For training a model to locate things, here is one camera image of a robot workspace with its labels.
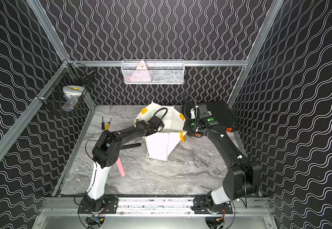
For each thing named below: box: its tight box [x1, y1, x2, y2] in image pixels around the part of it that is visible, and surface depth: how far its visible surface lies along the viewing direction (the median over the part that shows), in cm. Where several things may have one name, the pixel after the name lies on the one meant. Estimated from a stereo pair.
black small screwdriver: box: [101, 116, 105, 131], surface depth 111 cm
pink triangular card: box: [130, 60, 152, 82], surface depth 91 cm
